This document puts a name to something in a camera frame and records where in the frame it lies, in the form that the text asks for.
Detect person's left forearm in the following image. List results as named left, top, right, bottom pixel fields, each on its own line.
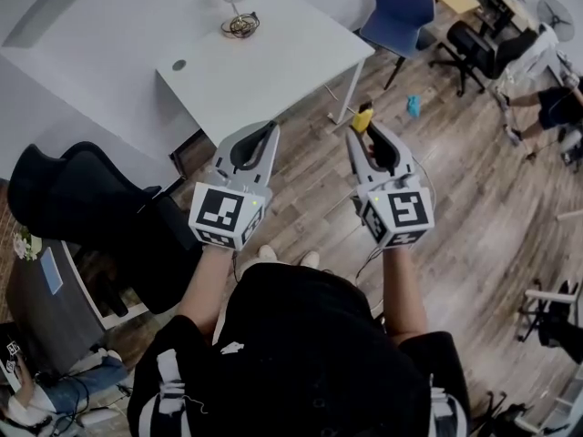
left=174, top=245, right=234, bottom=346

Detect person's black striped shirt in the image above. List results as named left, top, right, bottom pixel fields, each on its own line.
left=126, top=261, right=471, bottom=437

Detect blue plastic chair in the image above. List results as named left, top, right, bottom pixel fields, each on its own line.
left=358, top=0, right=439, bottom=91

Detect person's right forearm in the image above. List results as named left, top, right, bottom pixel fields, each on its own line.
left=380, top=245, right=430, bottom=346

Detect yellow utility knife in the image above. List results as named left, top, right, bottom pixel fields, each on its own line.
left=352, top=101, right=376, bottom=134

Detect large black office chair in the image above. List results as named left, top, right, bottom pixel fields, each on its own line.
left=6, top=140, right=205, bottom=316

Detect white frame chair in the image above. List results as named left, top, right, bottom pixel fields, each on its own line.
left=516, top=279, right=583, bottom=364

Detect round wooden table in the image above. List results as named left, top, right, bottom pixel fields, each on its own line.
left=490, top=0, right=539, bottom=34

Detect grey floor fan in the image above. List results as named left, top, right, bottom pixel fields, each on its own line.
left=536, top=0, right=576, bottom=44

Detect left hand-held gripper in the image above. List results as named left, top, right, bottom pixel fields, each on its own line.
left=188, top=119, right=281, bottom=252

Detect thin gripper cable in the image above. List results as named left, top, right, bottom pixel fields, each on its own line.
left=353, top=243, right=388, bottom=287

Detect dark grey cabinet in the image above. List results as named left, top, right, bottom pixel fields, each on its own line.
left=5, top=238, right=107, bottom=375

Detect white table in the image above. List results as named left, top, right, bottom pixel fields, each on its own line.
left=0, top=0, right=377, bottom=190

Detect white flower bunch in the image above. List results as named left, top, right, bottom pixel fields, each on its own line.
left=12, top=227, right=44, bottom=262

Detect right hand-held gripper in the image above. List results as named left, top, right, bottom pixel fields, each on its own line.
left=344, top=122, right=435, bottom=250

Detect black mesh office chair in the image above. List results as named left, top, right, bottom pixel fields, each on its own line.
left=429, top=19, right=539, bottom=98

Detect blue notebook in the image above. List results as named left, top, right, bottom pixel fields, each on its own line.
left=39, top=247, right=65, bottom=296

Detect black metal stand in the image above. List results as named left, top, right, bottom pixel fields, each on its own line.
left=472, top=391, right=532, bottom=437

